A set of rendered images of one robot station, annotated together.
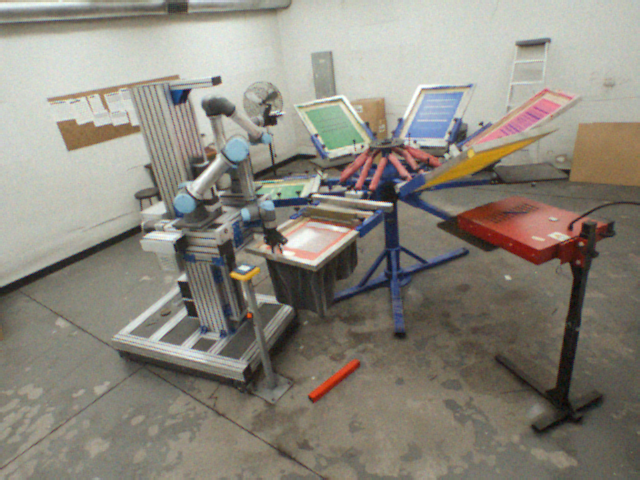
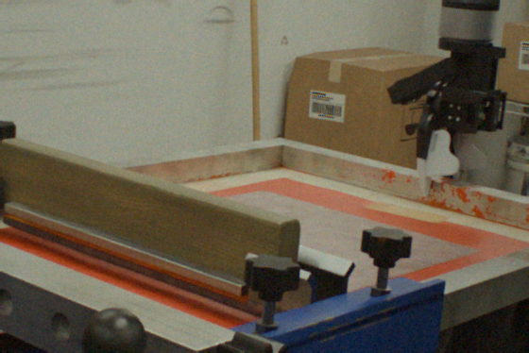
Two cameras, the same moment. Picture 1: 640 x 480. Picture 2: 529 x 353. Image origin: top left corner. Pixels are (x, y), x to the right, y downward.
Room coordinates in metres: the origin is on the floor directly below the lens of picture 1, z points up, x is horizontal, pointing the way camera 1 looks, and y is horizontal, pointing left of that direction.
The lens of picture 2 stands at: (3.93, -0.04, 1.34)
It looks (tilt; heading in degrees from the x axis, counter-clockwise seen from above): 13 degrees down; 182
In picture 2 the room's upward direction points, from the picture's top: 4 degrees clockwise
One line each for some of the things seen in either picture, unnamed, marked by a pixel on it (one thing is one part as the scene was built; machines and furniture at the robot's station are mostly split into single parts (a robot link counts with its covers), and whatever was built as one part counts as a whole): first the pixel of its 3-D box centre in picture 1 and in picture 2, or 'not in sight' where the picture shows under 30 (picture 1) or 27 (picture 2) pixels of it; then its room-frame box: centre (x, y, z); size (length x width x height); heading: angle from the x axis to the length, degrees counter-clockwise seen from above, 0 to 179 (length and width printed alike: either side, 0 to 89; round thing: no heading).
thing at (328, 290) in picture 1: (340, 272); not in sight; (2.39, -0.13, 0.74); 0.46 x 0.04 x 0.42; 140
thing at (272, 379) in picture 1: (259, 333); not in sight; (2.21, 0.45, 0.48); 0.22 x 0.22 x 0.96; 50
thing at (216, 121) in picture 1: (219, 135); not in sight; (2.95, 0.55, 1.63); 0.15 x 0.12 x 0.55; 38
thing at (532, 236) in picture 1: (528, 227); not in sight; (2.04, -1.17, 1.06); 0.61 x 0.46 x 0.12; 20
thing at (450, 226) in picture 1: (439, 212); not in sight; (2.74, -0.92, 0.91); 1.34 x 0.40 x 0.08; 20
